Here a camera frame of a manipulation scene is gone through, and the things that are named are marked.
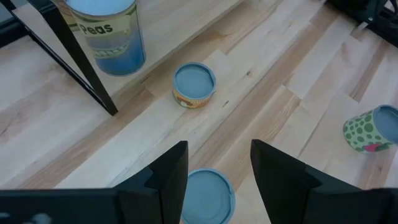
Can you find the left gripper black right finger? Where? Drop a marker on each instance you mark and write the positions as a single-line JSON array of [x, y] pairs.
[[295, 199]]

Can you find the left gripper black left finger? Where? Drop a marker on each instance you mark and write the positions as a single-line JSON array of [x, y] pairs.
[[155, 199]]

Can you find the can golden label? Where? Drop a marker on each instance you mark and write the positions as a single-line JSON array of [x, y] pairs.
[[208, 199]]

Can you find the green polka dot can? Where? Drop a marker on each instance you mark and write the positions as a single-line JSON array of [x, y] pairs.
[[360, 130]]

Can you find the short can orange label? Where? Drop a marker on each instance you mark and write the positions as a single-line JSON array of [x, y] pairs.
[[194, 81]]

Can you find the peas can blue yellow label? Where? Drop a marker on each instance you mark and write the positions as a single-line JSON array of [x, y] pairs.
[[115, 46]]

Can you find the tall can yellow label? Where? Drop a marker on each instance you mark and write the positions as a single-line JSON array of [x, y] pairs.
[[66, 15]]

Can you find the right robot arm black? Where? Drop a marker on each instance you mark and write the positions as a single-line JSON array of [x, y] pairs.
[[379, 18]]

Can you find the wooden shelf black legs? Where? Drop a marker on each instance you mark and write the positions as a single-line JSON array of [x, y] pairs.
[[186, 31]]

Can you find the black aluminium table frame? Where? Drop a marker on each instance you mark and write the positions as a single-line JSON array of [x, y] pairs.
[[12, 35]]

